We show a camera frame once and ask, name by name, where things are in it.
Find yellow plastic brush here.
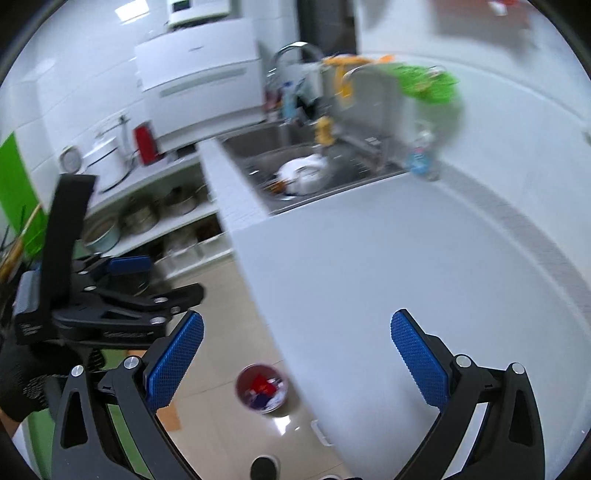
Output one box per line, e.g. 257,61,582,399
323,54,394,101

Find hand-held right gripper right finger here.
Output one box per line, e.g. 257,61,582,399
390,309,542,480

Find red kettle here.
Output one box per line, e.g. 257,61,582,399
134,122,161,167

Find steel gooseneck faucet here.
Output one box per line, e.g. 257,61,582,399
341,65,408,171

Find brown cardboard piece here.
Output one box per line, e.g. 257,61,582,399
157,406,182,431

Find white shelf unit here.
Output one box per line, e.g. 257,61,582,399
69,152,235,278

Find dark hanging cloth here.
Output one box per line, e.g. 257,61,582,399
295,88,320,126

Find purple trash bin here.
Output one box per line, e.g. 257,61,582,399
235,364,290,412

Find clear hand soap bottle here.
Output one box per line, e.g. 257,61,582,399
405,129,443,182

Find person's left hand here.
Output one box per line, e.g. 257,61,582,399
0,342,82,424

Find dark window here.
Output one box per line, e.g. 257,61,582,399
298,0,358,61

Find yellow loofah sponge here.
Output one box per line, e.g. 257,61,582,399
315,116,334,147

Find white bowl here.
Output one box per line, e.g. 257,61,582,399
277,154,332,195

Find wire dish rack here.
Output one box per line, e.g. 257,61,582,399
252,157,352,200

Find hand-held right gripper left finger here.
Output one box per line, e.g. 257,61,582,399
51,310,205,480

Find white water heater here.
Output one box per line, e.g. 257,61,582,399
167,0,237,28

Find white rice cooker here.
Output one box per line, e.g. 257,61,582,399
83,133,133,193

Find person's black left shoe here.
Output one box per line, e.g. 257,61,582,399
250,455,280,480

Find stainless steel sink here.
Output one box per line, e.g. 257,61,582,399
222,122,408,216

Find person's left forearm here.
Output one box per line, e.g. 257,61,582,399
0,410,26,462

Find white storage bins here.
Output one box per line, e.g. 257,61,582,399
157,231,232,274

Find round kitchen timer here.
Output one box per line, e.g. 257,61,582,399
60,147,85,175

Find blue bottle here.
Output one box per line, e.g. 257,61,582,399
281,83,297,119

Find steel pot with lid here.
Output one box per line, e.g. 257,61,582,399
164,185,200,216

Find green plastic basket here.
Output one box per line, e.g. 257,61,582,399
392,64,462,105

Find pale green basin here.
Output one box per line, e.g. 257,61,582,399
83,217,122,253

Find white countertop dishwasher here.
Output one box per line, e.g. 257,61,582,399
134,18,269,154

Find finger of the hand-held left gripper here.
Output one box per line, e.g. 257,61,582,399
71,255,154,297
98,282,206,320

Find green cabinet door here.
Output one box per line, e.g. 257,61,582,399
0,131,43,259

